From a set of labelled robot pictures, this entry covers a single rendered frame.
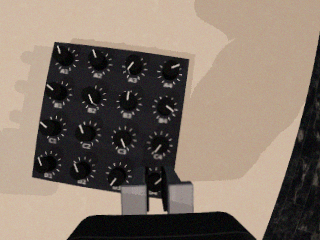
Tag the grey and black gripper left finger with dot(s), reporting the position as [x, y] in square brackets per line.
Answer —
[134, 199]

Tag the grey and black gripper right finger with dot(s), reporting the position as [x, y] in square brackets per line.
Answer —
[180, 193]

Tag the black knob box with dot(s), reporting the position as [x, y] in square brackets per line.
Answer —
[103, 134]

